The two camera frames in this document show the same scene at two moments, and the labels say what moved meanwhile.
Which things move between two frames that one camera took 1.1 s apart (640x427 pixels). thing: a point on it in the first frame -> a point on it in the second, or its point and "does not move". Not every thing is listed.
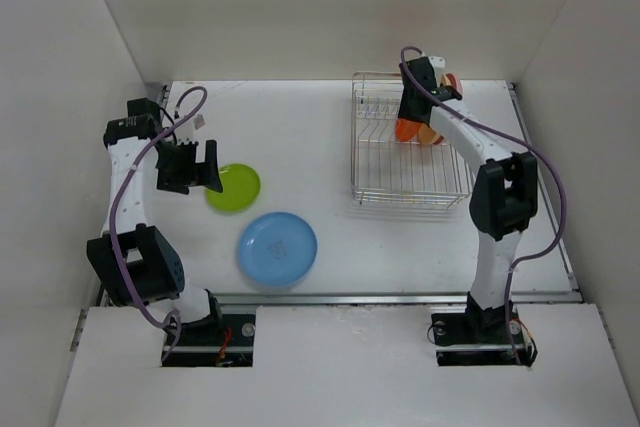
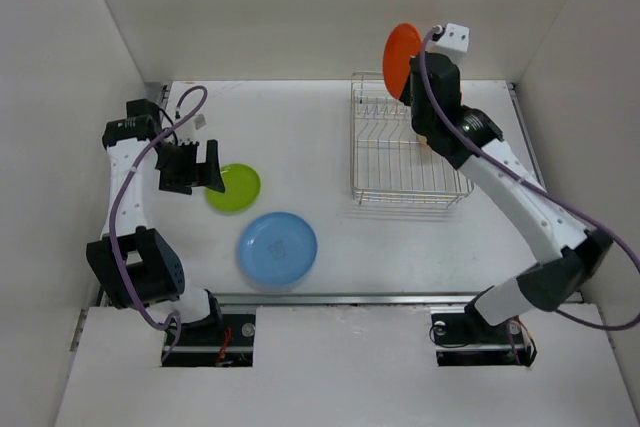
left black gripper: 195,174 does not move
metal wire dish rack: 387,169 does not move
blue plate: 277,248 does not move
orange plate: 406,130 -> 402,42
